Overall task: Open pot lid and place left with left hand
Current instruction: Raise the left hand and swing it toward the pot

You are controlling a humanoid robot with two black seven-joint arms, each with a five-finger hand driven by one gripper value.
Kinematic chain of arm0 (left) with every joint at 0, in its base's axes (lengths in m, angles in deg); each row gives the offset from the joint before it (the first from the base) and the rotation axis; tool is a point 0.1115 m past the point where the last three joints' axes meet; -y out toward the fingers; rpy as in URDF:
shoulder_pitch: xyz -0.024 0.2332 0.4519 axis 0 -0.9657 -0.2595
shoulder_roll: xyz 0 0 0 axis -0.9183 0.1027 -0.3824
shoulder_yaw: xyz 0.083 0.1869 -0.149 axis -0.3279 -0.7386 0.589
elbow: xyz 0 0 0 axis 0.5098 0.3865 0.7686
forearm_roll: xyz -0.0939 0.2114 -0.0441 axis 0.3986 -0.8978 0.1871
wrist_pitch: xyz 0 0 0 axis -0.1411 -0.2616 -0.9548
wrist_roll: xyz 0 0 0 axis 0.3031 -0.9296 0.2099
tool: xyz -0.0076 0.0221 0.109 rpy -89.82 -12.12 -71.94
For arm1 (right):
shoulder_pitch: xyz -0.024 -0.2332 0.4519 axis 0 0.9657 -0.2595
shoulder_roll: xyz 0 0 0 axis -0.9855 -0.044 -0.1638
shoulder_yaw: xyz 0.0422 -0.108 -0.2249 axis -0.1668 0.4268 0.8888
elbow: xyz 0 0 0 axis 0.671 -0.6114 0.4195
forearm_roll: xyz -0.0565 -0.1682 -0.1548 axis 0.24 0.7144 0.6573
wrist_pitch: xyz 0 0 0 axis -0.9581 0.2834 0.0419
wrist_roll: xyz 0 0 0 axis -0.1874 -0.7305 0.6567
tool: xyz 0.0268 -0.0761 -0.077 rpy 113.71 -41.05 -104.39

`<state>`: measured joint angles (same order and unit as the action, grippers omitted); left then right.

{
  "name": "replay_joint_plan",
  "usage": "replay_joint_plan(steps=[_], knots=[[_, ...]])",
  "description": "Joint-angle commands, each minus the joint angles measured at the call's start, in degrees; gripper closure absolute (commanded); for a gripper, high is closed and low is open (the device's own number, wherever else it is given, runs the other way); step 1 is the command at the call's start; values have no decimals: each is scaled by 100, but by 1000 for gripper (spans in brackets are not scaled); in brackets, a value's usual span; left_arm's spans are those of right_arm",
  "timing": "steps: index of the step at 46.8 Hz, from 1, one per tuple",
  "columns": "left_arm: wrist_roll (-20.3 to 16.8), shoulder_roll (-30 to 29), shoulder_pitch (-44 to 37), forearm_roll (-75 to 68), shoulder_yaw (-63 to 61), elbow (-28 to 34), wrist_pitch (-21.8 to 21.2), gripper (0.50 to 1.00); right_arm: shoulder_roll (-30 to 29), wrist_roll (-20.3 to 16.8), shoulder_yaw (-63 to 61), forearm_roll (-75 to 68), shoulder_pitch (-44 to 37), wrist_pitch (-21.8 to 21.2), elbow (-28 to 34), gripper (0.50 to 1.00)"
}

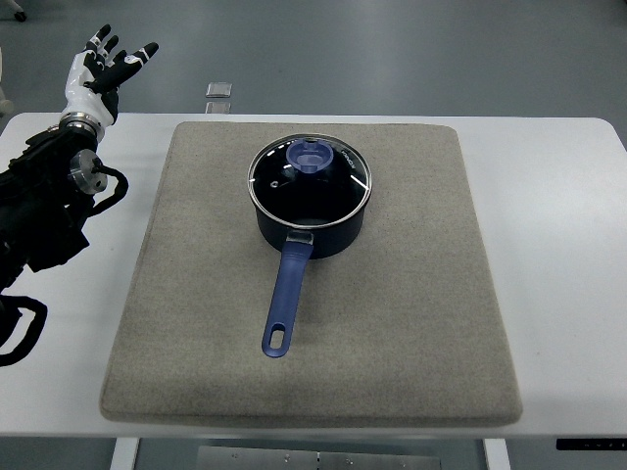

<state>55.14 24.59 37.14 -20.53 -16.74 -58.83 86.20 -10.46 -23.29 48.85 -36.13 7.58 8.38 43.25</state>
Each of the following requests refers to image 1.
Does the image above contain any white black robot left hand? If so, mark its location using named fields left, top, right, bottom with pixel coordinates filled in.
left=62, top=24, right=159, bottom=129

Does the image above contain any glass lid blue knob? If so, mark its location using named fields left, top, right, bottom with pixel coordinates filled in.
left=248, top=134, right=372, bottom=227

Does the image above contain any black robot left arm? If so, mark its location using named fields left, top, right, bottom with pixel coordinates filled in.
left=1, top=114, right=128, bottom=289

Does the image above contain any lower floor socket plate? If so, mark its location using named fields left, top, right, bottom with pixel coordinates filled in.
left=205, top=101, right=231, bottom=115

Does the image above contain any floor socket plate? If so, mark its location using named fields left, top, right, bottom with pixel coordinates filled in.
left=205, top=101, right=231, bottom=115
left=206, top=82, right=232, bottom=98

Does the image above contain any upper floor socket plate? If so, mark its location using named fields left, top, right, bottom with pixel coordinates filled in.
left=206, top=82, right=232, bottom=98

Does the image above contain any white left table leg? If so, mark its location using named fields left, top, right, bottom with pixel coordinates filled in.
left=110, top=438, right=140, bottom=470

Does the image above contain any white table leg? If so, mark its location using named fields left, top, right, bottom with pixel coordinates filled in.
left=483, top=439, right=511, bottom=470
left=110, top=438, right=140, bottom=470

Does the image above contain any beige fabric mat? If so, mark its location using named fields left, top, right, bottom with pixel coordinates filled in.
left=100, top=122, right=522, bottom=428

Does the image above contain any white right table leg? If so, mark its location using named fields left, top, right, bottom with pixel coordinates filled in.
left=483, top=439, right=511, bottom=470

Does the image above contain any black table control panel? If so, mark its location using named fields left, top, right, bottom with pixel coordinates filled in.
left=555, top=438, right=627, bottom=451

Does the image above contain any dark pot blue handle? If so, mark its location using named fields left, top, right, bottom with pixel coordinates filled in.
left=256, top=198, right=369, bottom=358

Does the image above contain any grey metal base plate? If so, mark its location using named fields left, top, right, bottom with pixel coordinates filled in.
left=196, top=446, right=442, bottom=470

